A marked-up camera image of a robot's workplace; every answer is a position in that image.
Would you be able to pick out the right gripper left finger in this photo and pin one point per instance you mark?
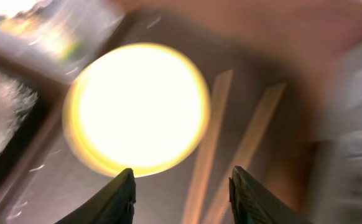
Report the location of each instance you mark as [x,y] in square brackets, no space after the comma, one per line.
[113,204]

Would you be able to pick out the wooden chopstick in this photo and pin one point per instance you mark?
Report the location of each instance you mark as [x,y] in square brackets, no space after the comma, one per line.
[207,148]
[246,150]

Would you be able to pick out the black plastic tray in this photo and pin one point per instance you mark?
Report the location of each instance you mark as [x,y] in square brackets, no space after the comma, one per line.
[49,92]

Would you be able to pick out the yellow round plate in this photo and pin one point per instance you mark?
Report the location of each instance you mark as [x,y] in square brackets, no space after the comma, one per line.
[142,106]

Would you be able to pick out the clear plastic waste bin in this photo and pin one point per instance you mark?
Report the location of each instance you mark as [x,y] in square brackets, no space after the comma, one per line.
[56,37]

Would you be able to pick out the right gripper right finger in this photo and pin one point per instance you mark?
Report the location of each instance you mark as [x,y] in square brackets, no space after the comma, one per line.
[252,203]

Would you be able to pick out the grey dishwasher rack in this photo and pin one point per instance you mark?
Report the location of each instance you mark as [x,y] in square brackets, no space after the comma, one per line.
[335,189]

